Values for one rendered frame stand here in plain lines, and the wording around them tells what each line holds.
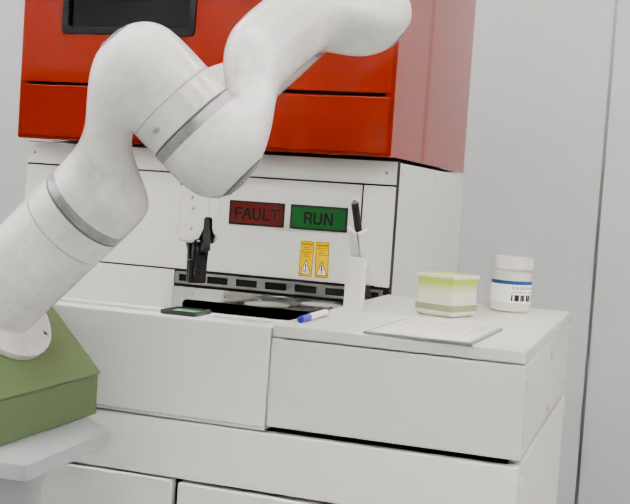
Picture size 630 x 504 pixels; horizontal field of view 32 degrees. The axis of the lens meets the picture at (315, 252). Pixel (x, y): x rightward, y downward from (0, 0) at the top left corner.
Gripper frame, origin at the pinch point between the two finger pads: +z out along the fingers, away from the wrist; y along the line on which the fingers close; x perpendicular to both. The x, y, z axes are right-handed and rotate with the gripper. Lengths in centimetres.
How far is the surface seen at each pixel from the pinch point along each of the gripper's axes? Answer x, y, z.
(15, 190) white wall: 0, -234, -10
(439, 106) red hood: 62, -28, -37
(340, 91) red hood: 27.5, -5.2, -34.8
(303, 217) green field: 25.2, -13.5, -10.5
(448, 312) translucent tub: 31.3, 34.3, 2.3
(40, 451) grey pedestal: -34, 53, 18
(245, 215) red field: 16.1, -21.6, -10.0
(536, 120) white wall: 142, -108, -44
